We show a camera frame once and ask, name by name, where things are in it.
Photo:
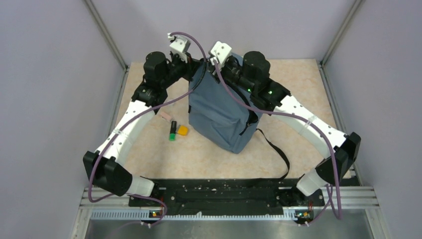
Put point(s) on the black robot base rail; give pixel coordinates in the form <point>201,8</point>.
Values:
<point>229,197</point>

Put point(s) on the green highlighter pen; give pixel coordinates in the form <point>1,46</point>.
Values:
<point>173,129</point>

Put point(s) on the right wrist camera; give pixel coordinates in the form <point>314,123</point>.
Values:
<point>221,51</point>

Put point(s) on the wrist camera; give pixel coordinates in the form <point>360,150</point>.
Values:
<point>178,44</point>
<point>221,51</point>

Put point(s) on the pink eraser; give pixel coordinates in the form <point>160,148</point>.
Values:
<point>166,116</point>

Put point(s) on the blue student backpack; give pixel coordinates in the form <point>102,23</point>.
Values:
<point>228,114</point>

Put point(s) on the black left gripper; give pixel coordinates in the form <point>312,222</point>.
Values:
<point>189,66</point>

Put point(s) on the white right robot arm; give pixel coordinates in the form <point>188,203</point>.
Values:
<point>339,149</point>

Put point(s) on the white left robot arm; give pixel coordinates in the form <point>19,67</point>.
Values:
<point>105,166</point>

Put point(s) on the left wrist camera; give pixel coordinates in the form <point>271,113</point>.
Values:
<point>178,44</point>

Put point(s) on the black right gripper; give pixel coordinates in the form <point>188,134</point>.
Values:
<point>225,64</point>

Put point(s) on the orange yellow eraser block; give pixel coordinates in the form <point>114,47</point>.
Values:
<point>182,130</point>

